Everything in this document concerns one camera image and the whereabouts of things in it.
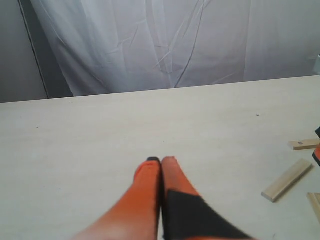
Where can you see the wooden stick with holes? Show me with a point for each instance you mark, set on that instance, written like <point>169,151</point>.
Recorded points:
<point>304,144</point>

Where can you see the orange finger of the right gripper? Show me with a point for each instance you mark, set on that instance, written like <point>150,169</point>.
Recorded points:
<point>316,153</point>

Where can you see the grooved wood block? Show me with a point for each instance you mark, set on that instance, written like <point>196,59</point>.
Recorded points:
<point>314,199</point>

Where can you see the plain wooden stick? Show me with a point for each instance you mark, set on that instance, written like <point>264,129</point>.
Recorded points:
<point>286,181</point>

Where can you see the white backdrop cloth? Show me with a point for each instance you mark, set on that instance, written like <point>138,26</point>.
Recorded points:
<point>118,46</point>

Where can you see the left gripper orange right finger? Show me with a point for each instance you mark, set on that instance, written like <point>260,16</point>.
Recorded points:
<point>186,215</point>

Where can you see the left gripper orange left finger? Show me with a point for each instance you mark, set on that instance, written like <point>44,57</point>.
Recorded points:
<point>136,214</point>

